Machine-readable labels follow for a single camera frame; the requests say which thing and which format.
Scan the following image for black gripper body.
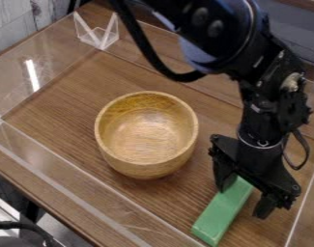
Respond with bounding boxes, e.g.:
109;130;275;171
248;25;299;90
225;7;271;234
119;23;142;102
208;134;300;209

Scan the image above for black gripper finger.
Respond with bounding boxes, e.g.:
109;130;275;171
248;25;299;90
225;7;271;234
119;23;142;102
213;154;236;193
253;194;277;219

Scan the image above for green rectangular block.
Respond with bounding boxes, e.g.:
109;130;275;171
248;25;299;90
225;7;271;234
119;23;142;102
192;178;253;247

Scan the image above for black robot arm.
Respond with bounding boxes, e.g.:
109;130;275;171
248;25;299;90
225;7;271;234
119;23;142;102
142;0;311;219

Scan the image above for brown wooden bowl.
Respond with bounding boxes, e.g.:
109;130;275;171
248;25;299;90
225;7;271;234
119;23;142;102
94;91;198;179

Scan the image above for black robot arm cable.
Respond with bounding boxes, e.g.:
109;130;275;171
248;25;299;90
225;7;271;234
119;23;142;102
106;0;208;83

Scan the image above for clear acrylic enclosure wall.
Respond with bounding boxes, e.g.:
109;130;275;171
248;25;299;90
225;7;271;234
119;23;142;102
0;3;314;247

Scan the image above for clear acrylic corner bracket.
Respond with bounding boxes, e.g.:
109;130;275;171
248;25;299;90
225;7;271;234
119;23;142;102
72;13;119;50

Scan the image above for black cable bottom left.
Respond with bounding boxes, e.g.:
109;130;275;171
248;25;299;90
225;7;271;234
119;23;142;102
0;221;54;247

